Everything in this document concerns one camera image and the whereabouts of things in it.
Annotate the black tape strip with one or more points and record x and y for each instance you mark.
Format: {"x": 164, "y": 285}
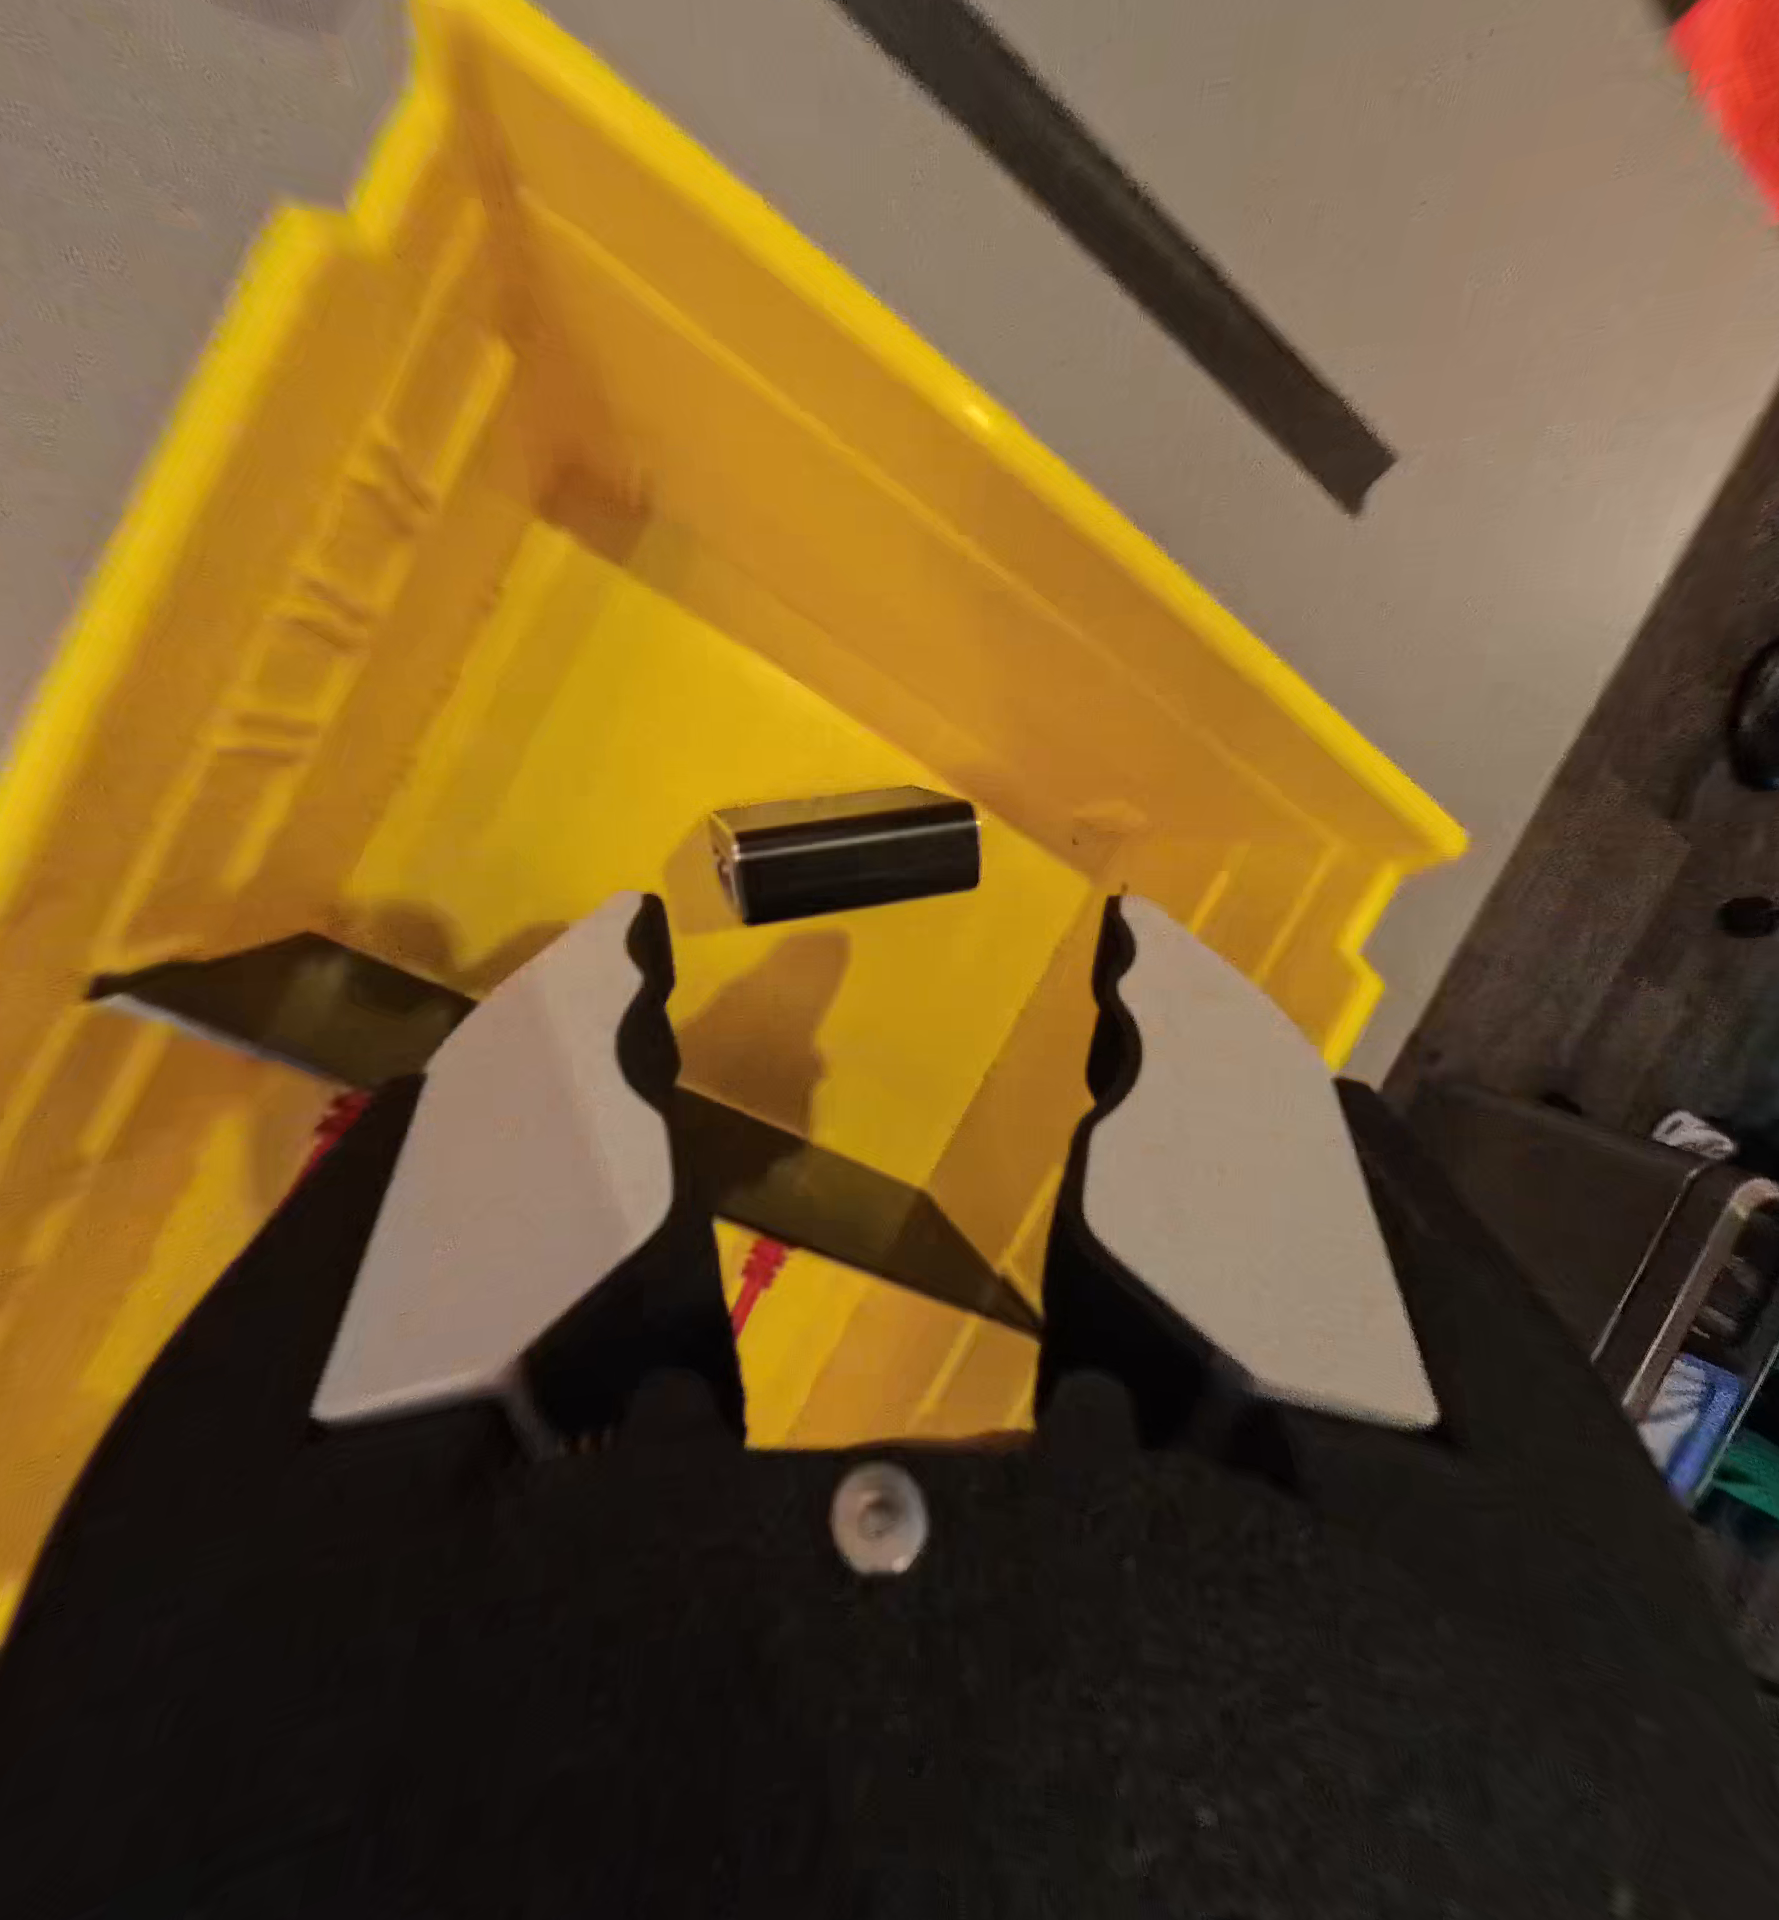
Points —
{"x": 1129, "y": 225}

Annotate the black box with metal frame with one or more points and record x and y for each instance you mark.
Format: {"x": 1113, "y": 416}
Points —
{"x": 1549, "y": 1201}

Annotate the large yellow plastic bin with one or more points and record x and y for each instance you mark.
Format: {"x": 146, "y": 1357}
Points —
{"x": 859, "y": 494}

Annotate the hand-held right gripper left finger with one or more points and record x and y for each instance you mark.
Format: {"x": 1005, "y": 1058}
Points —
{"x": 513, "y": 1171}

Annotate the black bin divider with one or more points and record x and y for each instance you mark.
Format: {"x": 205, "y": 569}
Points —
{"x": 829, "y": 1201}

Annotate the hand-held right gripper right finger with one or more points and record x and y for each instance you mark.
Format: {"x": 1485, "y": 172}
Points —
{"x": 1233, "y": 1171}

